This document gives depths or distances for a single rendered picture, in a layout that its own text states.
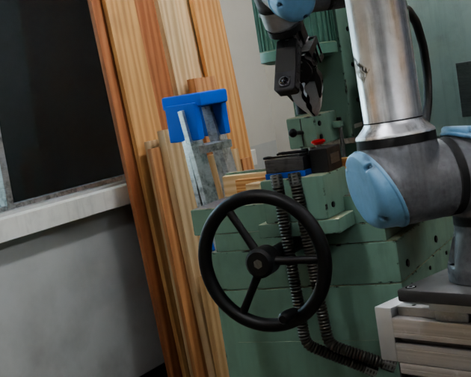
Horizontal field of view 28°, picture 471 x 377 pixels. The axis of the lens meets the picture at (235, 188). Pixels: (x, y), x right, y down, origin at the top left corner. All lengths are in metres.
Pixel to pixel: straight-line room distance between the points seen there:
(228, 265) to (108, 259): 1.57
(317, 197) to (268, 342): 0.40
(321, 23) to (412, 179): 0.82
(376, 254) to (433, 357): 0.50
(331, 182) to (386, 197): 0.60
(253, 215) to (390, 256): 0.32
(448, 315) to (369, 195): 0.25
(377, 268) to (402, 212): 0.64
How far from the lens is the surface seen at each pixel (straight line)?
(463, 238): 1.42
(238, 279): 2.09
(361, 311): 2.00
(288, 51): 1.85
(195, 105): 2.98
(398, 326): 1.52
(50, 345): 3.40
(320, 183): 1.86
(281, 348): 2.09
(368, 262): 1.96
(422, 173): 1.33
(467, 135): 1.38
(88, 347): 3.55
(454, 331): 1.46
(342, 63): 2.19
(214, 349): 3.55
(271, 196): 1.81
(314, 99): 1.91
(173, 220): 3.51
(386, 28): 1.33
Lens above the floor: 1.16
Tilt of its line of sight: 6 degrees down
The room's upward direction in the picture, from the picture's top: 9 degrees counter-clockwise
